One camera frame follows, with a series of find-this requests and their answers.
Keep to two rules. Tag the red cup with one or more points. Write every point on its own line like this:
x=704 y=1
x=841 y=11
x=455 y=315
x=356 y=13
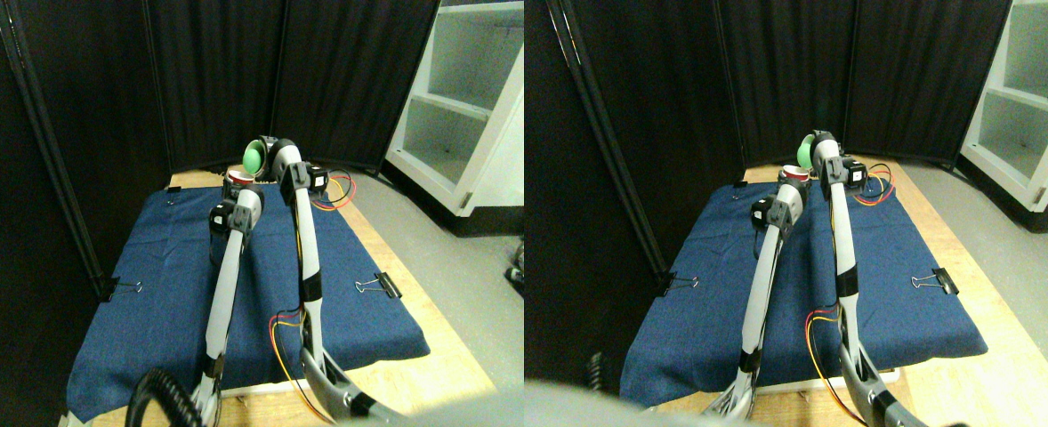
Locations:
x=241 y=177
x=795 y=171

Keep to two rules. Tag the green ball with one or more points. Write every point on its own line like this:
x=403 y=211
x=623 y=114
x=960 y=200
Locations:
x=806 y=153
x=253 y=158

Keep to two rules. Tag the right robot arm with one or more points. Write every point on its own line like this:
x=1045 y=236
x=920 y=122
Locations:
x=308 y=240
x=844 y=240

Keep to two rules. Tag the small black object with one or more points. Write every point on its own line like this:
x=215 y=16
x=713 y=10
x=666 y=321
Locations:
x=515 y=267

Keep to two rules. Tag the white board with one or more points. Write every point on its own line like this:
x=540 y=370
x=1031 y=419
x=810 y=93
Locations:
x=782 y=384

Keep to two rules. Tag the black curtain stand pole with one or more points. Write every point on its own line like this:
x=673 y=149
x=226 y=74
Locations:
x=48 y=133
x=611 y=142

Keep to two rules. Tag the dark blue cloth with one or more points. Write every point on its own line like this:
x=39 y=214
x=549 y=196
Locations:
x=720 y=294
x=168 y=294

